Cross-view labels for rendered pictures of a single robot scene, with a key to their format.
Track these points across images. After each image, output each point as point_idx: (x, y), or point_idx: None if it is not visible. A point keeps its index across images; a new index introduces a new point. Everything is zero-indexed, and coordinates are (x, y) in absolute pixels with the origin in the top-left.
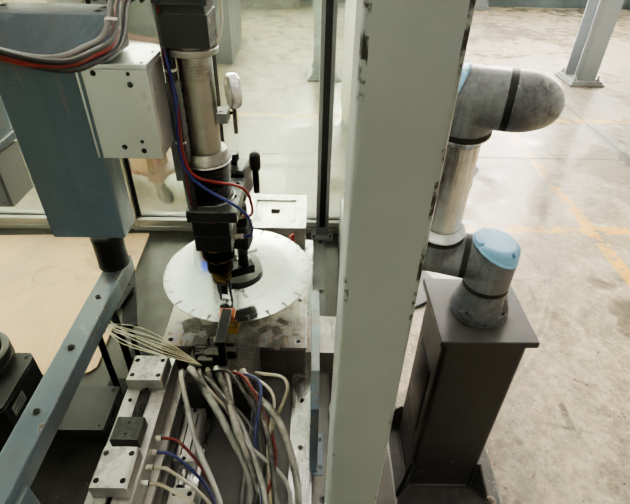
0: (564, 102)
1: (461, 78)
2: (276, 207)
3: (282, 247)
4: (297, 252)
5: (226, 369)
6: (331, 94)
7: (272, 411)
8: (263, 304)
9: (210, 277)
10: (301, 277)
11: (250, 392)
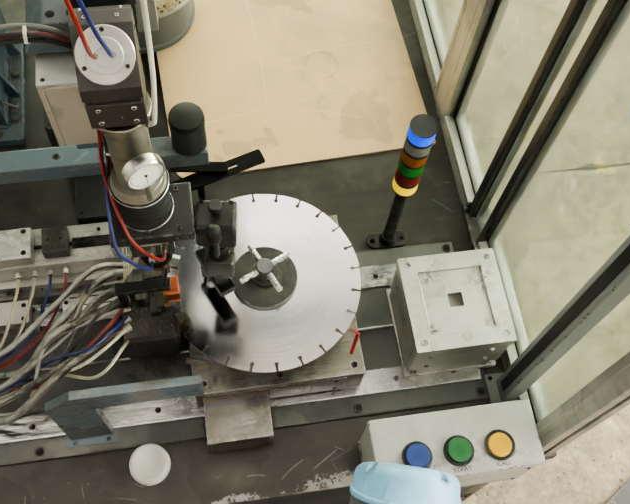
0: None
1: (372, 496)
2: (467, 299)
3: (324, 324)
4: (317, 347)
5: (105, 307)
6: (588, 308)
7: (63, 368)
8: (202, 323)
9: (244, 249)
10: (261, 361)
11: (95, 341)
